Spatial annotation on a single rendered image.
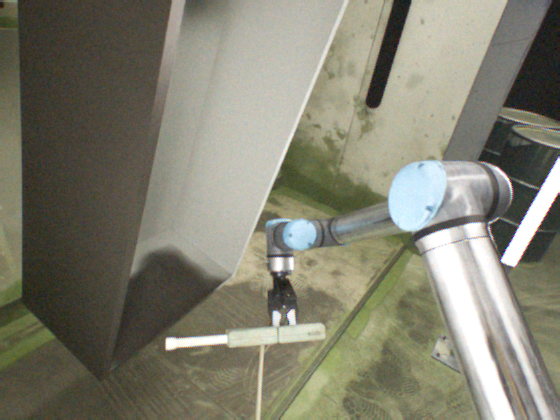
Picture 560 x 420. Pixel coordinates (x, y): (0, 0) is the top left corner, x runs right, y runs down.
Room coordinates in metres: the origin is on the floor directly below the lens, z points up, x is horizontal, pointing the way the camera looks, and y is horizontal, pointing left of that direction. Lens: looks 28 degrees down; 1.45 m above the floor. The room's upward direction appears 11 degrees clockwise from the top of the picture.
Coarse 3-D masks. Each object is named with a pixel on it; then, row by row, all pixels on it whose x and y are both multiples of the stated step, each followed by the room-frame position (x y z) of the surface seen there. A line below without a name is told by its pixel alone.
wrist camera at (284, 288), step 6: (276, 282) 1.00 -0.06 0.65; (282, 282) 1.00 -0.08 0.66; (288, 282) 1.00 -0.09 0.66; (276, 288) 0.99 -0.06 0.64; (282, 288) 0.96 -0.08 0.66; (288, 288) 0.97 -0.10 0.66; (282, 294) 0.93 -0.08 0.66; (288, 294) 0.93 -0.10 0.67; (294, 294) 0.94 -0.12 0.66; (282, 300) 0.92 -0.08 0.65; (288, 300) 0.91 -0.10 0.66; (294, 300) 0.92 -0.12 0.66
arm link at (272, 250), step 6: (270, 222) 1.11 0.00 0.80; (276, 222) 1.10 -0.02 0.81; (282, 222) 1.10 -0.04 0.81; (270, 228) 1.09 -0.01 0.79; (270, 234) 1.08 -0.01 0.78; (270, 240) 1.07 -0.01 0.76; (270, 246) 1.06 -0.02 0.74; (276, 246) 1.05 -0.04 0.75; (270, 252) 1.05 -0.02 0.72; (276, 252) 1.04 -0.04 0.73; (282, 252) 1.05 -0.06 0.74; (288, 252) 1.05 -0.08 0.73
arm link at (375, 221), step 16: (496, 176) 0.64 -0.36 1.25; (368, 208) 0.94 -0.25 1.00; (384, 208) 0.87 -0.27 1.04; (496, 208) 0.62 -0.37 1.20; (320, 224) 1.04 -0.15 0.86; (336, 224) 1.01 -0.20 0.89; (352, 224) 0.95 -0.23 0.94; (368, 224) 0.90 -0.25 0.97; (384, 224) 0.85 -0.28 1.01; (336, 240) 1.01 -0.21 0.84; (352, 240) 0.97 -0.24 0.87
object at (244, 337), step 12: (300, 324) 0.94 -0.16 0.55; (312, 324) 0.93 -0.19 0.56; (204, 336) 0.83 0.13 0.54; (216, 336) 0.84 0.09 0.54; (228, 336) 0.84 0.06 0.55; (240, 336) 0.85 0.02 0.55; (252, 336) 0.85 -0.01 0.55; (264, 336) 0.86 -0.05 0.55; (276, 336) 0.87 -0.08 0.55; (288, 336) 0.88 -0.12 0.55; (300, 336) 0.89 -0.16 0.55; (312, 336) 0.90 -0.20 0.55; (324, 336) 0.91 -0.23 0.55; (168, 348) 0.78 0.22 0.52
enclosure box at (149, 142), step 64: (64, 0) 0.70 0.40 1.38; (128, 0) 0.64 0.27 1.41; (192, 0) 1.16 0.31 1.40; (256, 0) 1.25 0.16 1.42; (320, 0) 1.16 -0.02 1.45; (64, 64) 0.71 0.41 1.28; (128, 64) 0.64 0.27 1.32; (192, 64) 1.22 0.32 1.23; (256, 64) 1.24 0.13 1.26; (320, 64) 1.13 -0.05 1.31; (64, 128) 0.72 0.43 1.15; (128, 128) 0.64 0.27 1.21; (192, 128) 1.31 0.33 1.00; (256, 128) 1.22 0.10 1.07; (64, 192) 0.73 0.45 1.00; (128, 192) 0.64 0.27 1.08; (192, 192) 1.33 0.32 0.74; (256, 192) 1.21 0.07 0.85; (64, 256) 0.74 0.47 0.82; (128, 256) 0.65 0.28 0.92; (192, 256) 1.25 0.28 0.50; (64, 320) 0.75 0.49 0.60; (128, 320) 0.89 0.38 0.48
